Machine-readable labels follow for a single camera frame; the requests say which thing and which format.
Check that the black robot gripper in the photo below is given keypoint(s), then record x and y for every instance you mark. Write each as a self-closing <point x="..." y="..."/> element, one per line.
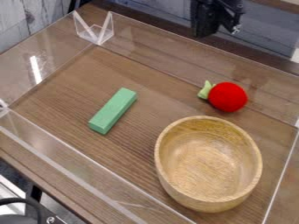
<point x="206" y="22"/>

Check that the red plush ball green leaf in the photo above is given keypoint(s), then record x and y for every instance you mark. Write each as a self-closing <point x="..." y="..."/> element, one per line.
<point x="226" y="96"/>

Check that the wooden bowl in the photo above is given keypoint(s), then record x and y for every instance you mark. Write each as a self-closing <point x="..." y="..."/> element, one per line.
<point x="208" y="163"/>

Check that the green rectangular block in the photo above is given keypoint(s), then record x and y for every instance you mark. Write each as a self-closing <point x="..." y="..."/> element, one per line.
<point x="116" y="106"/>

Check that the clear acrylic corner bracket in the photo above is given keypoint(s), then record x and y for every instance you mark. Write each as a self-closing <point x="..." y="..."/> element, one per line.
<point x="95" y="34"/>

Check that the clear acrylic tray wall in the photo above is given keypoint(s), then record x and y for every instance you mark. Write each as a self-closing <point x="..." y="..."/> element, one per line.
<point x="83" y="185"/>

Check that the black metal table bracket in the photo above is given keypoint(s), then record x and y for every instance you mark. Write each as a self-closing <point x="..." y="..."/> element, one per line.
<point x="48" y="217"/>

